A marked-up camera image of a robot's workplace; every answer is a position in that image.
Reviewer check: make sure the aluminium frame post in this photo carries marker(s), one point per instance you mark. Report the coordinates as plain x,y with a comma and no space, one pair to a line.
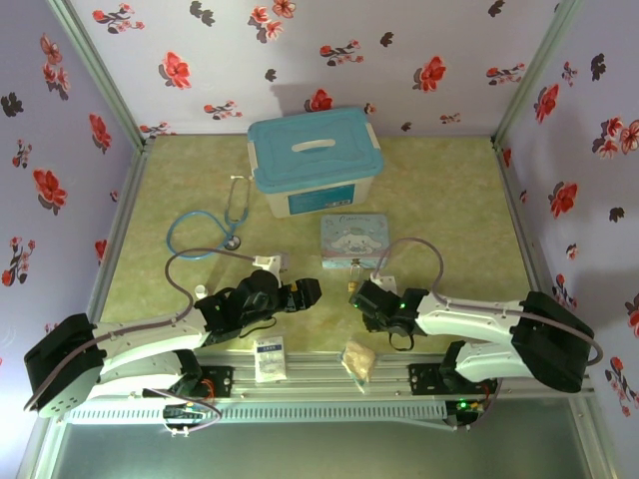
95,75
539,75

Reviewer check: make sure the clear bag of beige swabs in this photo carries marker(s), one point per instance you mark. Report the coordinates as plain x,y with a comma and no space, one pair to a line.
360,360

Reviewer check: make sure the small circuit board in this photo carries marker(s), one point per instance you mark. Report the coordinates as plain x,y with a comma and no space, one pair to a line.
182,414
464,409

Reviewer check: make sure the blue lidded white storage box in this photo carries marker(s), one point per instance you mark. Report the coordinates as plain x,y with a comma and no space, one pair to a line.
309,169

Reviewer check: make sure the aluminium side rail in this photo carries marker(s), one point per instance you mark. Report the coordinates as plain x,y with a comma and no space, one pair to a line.
529,239
122,224

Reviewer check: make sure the blue stethoscope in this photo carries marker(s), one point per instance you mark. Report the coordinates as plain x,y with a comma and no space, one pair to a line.
232,243

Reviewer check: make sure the white gauze packet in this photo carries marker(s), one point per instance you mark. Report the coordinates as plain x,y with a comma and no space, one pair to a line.
269,359

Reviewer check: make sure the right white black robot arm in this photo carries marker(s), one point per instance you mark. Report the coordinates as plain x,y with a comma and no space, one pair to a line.
469,319

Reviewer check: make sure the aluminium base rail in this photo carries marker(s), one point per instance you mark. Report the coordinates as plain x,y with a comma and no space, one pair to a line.
314,379

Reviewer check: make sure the small white bottle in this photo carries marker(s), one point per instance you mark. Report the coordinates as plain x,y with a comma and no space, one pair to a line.
201,291

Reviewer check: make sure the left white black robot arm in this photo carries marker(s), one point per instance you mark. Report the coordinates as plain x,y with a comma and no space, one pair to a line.
150,332

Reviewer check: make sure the blue cartoon tin box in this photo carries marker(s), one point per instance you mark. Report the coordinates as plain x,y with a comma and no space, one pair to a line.
354,239

